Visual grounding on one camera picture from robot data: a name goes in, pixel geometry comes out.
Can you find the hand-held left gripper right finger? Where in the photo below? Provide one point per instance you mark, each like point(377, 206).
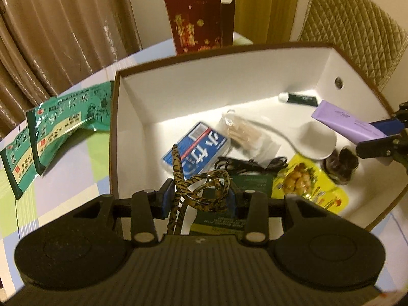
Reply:
point(233, 202)

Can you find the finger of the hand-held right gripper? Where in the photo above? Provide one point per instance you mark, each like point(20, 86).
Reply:
point(373, 149)
point(385, 127)

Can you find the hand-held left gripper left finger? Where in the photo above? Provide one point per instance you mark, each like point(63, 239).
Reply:
point(167, 199)

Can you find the dark green card packet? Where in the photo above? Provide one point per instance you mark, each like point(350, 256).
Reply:
point(251, 183)

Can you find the leopard print hair claw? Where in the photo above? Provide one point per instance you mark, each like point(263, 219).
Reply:
point(178, 165)

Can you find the brown velvet scrunchie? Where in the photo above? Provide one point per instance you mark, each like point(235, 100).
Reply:
point(339, 165)

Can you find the purple cream tube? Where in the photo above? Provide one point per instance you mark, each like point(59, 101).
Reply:
point(344, 119)

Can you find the white rice spoon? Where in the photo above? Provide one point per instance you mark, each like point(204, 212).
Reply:
point(315, 140)

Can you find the blue tissue packet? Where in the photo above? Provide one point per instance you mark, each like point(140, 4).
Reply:
point(197, 146)

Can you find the bag of cotton swabs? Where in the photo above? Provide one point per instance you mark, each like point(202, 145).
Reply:
point(245, 132)

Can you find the yellow snack packet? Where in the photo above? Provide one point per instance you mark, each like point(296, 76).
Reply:
point(302, 181)

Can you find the green lip balm stick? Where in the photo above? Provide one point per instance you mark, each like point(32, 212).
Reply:
point(301, 99)

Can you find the brown cardboard box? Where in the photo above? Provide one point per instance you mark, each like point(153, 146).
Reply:
point(153, 102)

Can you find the chair with quilted cover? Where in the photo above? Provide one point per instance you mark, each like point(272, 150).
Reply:
point(357, 25)

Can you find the green tea packet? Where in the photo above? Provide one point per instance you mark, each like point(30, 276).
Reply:
point(17, 165)
point(73, 121)

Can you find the red gift box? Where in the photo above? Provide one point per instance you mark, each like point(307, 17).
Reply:
point(194, 22)

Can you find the wooden door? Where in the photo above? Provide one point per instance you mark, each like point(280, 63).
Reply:
point(255, 3)

